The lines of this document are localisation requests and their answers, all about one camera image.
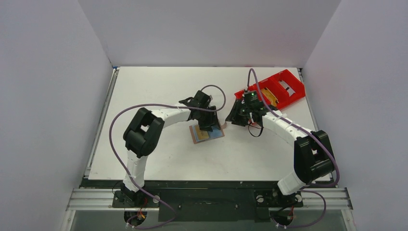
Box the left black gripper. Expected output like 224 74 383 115
197 107 219 132

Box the aluminium frame rail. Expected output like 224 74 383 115
66 188 353 211

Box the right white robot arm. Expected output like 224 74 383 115
226 90 336 205

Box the red three-compartment bin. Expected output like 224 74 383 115
234 69 306 110

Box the white card in bin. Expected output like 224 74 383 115
279 80 295 96

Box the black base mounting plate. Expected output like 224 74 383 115
112 180 303 222

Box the brown leather card holder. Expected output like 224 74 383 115
189 123 227 144

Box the yellow card in bin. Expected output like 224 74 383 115
261 88 279 107

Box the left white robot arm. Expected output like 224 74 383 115
123 90 221 207

